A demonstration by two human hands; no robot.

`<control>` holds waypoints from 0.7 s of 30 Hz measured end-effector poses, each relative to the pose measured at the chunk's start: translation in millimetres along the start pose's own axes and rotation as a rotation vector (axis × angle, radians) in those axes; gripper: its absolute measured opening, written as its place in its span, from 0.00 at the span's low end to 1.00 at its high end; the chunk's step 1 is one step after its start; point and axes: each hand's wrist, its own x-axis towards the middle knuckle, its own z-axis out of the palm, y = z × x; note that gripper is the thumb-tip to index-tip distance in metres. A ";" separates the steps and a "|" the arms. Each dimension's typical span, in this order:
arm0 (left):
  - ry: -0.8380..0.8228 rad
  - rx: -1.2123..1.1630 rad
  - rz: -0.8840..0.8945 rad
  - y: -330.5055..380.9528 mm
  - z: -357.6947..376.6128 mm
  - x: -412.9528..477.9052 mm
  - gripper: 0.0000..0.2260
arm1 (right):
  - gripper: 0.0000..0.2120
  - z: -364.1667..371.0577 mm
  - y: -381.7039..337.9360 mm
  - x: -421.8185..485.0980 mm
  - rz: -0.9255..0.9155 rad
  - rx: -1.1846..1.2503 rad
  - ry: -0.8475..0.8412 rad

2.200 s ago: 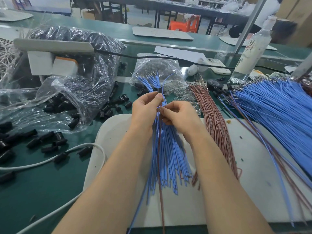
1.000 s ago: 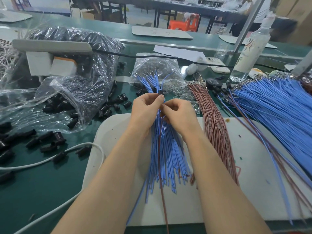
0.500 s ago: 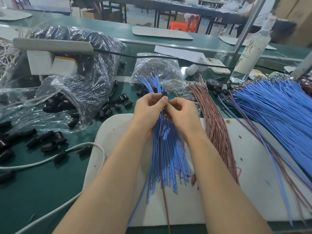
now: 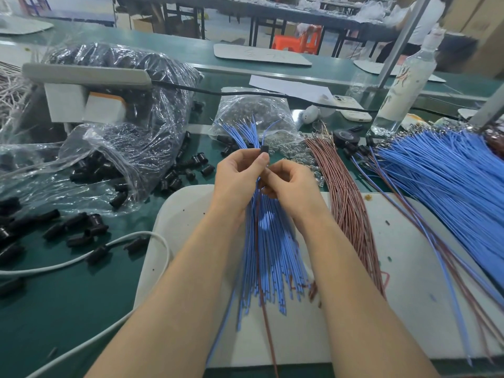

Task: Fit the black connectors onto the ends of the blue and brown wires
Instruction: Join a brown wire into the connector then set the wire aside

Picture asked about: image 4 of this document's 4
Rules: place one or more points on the person's left hand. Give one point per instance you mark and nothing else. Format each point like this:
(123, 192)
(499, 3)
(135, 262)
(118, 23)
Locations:
(236, 185)

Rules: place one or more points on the person's right hand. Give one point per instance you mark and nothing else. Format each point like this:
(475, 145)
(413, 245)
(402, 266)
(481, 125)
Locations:
(295, 189)

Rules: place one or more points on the small black connector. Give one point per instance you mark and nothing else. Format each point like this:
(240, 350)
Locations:
(264, 149)

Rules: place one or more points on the pile of black plastic caps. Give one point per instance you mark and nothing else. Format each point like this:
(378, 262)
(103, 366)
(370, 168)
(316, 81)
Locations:
(71, 228)

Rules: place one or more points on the person's left forearm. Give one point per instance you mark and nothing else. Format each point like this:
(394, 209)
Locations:
(161, 311)

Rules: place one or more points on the person's right forearm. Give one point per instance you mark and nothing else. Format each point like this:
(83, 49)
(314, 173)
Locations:
(370, 311)

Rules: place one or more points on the black tape roll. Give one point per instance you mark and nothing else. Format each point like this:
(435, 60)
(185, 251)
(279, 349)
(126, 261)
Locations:
(345, 137)

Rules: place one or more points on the white computer mouse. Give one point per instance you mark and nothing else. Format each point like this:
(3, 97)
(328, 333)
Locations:
(310, 114)

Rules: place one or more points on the small clear plastic bag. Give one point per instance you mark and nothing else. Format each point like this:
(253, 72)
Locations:
(253, 110)

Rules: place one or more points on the white flat device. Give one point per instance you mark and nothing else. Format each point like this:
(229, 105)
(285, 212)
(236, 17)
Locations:
(348, 107)

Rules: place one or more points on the white paper sheet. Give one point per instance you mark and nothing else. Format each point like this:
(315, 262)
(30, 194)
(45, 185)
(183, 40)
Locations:
(288, 86)

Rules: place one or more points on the large clear plastic bag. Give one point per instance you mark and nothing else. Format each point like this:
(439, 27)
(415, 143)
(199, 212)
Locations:
(153, 114)

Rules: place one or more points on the white flat tray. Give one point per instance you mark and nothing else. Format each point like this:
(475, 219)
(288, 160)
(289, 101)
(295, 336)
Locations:
(262, 54)
(368, 68)
(23, 25)

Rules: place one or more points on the orange plastic stool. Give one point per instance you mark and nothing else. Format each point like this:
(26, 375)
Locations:
(298, 39)

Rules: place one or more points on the white orange charger adapter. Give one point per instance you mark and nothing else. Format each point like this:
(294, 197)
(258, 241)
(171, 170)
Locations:
(104, 108)

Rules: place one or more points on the white spray bottle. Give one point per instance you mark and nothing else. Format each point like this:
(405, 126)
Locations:
(405, 82)

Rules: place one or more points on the white work board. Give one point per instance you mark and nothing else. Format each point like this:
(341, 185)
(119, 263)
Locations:
(394, 326)

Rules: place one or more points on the white power strip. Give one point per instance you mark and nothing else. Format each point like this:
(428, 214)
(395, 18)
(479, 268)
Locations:
(86, 74)

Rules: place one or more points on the white paper stack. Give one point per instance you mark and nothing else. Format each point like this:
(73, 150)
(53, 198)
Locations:
(468, 112)

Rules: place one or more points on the blue table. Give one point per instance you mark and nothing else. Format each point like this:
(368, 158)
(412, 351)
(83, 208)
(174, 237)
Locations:
(71, 7)

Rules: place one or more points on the cardboard boxes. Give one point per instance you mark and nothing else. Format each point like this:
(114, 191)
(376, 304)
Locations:
(476, 23)

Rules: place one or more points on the long black-frame table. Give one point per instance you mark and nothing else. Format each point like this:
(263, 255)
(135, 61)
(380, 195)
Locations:
(252, 7)

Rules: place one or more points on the slanted metal frame post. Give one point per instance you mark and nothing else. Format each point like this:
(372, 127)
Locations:
(403, 37)

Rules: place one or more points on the short metal frame post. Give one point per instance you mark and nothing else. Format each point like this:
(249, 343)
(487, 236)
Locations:
(488, 106)

